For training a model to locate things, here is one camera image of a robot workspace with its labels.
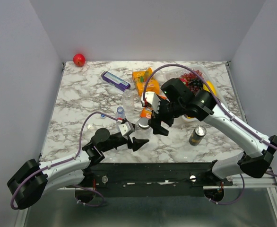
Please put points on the clear wide-mouth plastic jar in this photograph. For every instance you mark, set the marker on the clear wide-mouth plastic jar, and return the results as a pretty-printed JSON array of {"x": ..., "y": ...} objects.
[{"x": 142, "y": 134}]

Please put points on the black drink can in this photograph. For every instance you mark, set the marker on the black drink can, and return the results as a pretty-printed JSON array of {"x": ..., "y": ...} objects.
[{"x": 197, "y": 135}]

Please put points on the orange razor box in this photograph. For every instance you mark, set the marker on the orange razor box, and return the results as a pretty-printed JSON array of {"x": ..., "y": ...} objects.
[{"x": 147, "y": 112}]

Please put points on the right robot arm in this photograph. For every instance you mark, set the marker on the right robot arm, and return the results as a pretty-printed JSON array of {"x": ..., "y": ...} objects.
[{"x": 258, "y": 149}]

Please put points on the red dragon fruit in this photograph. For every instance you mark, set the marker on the red dragon fruit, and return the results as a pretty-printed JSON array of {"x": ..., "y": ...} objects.
[{"x": 184, "y": 81}]

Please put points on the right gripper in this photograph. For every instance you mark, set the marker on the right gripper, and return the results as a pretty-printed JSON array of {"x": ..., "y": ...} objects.
[{"x": 155, "y": 122}]

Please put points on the silver metal jar lid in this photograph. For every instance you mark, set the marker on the silver metal jar lid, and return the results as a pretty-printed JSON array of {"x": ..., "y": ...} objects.
[{"x": 143, "y": 123}]

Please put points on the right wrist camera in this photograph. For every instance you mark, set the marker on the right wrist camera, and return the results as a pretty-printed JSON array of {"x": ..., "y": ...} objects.
[{"x": 151, "y": 100}]

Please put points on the white plastic basket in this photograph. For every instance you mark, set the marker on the white plastic basket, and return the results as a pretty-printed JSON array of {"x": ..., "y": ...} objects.
[{"x": 176, "y": 73}]

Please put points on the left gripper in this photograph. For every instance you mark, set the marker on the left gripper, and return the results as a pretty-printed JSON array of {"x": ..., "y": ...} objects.
[{"x": 137, "y": 144}]

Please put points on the red apple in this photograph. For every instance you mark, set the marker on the red apple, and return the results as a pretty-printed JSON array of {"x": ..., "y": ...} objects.
[{"x": 79, "y": 60}]

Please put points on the red grape bunch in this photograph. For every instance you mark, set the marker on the red grape bunch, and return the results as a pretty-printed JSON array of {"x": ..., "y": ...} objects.
[{"x": 191, "y": 76}]

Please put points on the orange yellow snack pack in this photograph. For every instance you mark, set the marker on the orange yellow snack pack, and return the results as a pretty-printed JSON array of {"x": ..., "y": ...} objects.
[{"x": 140, "y": 78}]

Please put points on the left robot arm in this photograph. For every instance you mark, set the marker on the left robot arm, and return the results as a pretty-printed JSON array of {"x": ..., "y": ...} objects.
[{"x": 33, "y": 179}]

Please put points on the black base frame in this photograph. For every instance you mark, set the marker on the black base frame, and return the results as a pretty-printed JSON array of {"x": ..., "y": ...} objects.
[{"x": 151, "y": 179}]

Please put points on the black grape bunch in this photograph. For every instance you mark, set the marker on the black grape bunch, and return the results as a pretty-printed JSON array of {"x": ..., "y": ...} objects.
[{"x": 195, "y": 85}]

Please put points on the purple rectangular box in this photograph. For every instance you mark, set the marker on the purple rectangular box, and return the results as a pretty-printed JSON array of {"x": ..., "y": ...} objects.
[{"x": 117, "y": 82}]

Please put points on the clear crushed plastic bottle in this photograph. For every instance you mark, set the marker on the clear crushed plastic bottle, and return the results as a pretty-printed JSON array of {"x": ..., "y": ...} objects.
[{"x": 128, "y": 104}]

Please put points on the blue tinted plastic bottle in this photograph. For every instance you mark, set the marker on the blue tinted plastic bottle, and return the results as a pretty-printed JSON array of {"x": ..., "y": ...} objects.
[{"x": 120, "y": 113}]

